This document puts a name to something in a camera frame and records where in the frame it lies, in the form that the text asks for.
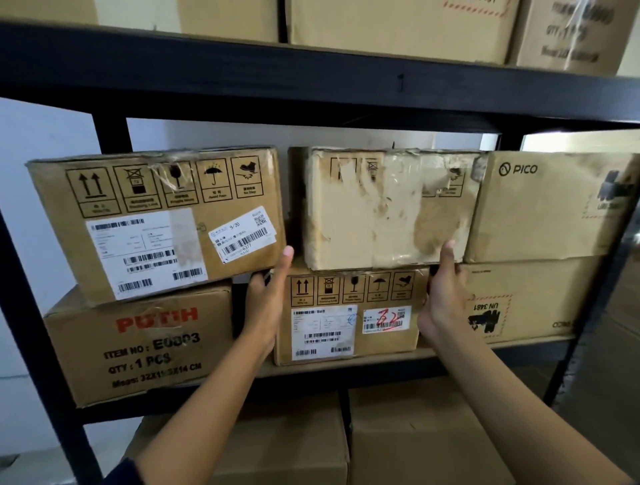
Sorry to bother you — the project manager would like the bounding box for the person's left hand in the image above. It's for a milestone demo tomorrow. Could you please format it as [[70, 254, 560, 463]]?
[[243, 245, 295, 351]]

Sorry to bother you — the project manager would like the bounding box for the person's right hand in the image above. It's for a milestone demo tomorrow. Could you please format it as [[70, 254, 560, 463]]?
[[417, 240, 474, 351]]

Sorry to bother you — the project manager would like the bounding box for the labelled cardboard box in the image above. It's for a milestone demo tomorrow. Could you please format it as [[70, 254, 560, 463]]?
[[273, 259, 431, 367]]

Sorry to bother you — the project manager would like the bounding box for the person's right forearm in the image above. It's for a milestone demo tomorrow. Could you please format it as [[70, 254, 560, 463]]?
[[434, 327, 637, 485]]

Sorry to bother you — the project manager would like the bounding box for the person's left forearm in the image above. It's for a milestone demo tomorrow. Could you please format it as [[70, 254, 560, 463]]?
[[132, 339, 281, 485]]

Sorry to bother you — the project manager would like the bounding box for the cardboard box with hatched label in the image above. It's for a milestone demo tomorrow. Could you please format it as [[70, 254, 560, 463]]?
[[456, 256, 607, 346]]

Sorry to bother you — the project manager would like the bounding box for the worn pale cardboard box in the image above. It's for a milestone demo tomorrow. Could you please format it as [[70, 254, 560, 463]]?
[[289, 146, 484, 272]]

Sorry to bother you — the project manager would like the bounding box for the pale cardboard box, black logo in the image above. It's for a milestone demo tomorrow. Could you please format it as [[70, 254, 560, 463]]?
[[464, 151, 640, 264]]

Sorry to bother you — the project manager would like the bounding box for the cardboard box with white labels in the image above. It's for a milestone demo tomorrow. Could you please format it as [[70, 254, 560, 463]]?
[[26, 145, 288, 307]]

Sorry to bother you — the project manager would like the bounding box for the cardboard box with red print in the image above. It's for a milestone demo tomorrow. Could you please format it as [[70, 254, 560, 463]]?
[[43, 281, 235, 409]]

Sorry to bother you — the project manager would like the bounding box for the plain brown cardboard box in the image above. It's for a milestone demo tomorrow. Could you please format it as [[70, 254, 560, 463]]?
[[124, 391, 350, 485], [0, 0, 99, 26], [348, 374, 517, 485], [177, 0, 280, 44]]

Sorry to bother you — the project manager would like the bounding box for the black metal shelving rack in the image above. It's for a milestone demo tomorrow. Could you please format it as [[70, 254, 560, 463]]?
[[0, 20, 640, 485]]

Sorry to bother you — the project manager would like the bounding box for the large brown cardboard box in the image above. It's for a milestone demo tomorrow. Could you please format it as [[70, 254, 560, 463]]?
[[557, 250, 640, 481]]

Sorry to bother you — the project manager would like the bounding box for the cardboard box, red hatched mark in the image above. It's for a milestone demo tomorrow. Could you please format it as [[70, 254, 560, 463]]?
[[285, 0, 521, 65]]

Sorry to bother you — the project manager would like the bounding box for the cardboard box with black print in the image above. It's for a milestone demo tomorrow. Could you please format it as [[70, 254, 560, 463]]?
[[507, 0, 632, 77]]

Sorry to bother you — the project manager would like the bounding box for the dark blue sleeve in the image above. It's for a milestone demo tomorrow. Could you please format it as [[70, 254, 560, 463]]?
[[104, 457, 147, 485]]

